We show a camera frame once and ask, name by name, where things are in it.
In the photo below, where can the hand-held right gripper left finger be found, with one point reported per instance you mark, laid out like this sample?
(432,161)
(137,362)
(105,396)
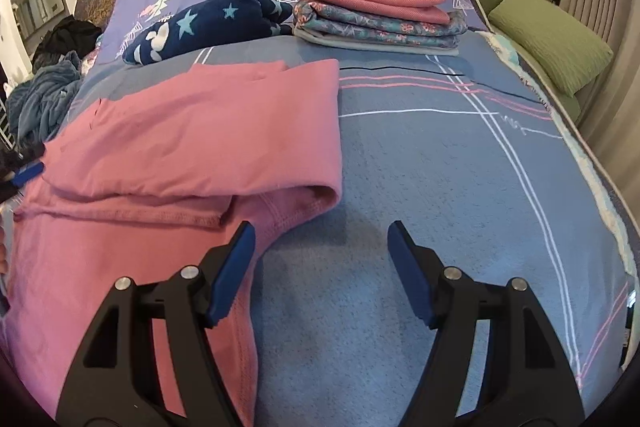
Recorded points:
(232,277)

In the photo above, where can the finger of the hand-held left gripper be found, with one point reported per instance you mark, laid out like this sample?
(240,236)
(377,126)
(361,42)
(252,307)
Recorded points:
(27,172)

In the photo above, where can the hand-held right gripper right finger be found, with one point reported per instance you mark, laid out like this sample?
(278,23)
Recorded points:
(410,272)

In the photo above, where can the pink pants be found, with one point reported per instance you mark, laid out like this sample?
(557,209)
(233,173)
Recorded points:
(200,132)

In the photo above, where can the blue-grey clothes pile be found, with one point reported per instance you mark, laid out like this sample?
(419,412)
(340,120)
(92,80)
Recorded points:
(45,97)

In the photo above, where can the black clothes pile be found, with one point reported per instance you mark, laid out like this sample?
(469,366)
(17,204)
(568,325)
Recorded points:
(65,37)

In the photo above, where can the stack of folded clothes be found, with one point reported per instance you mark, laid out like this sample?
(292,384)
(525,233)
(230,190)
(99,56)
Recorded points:
(375,29)

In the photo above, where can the blue striped blanket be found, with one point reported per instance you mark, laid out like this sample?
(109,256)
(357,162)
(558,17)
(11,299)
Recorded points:
(425,157)

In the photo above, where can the dark floral cloth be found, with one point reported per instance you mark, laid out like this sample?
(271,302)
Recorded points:
(95,2)

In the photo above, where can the teal white patterned bedsheet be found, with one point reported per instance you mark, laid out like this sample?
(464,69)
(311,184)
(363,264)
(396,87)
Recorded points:
(607,207)

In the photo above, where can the navy star-print garment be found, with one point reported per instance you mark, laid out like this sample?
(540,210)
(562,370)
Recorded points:
(200,27)

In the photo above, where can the folded grey garment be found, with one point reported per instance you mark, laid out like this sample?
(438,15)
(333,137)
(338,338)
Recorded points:
(350,44)

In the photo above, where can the large green pillow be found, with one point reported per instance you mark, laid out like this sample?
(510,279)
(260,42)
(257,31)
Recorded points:
(545,37)

